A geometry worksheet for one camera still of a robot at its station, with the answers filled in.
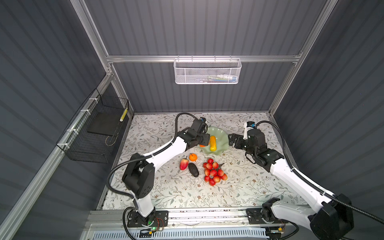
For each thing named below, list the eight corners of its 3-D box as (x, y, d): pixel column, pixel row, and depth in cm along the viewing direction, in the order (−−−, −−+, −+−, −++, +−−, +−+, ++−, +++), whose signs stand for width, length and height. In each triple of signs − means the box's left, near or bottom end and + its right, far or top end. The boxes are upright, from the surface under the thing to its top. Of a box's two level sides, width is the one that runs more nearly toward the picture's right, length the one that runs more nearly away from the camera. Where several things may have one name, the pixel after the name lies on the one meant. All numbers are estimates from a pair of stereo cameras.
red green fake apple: (179, 169, 92) (178, 166, 89) (183, 158, 97) (183, 155, 94) (186, 171, 91) (185, 168, 88) (190, 159, 96) (190, 157, 93)
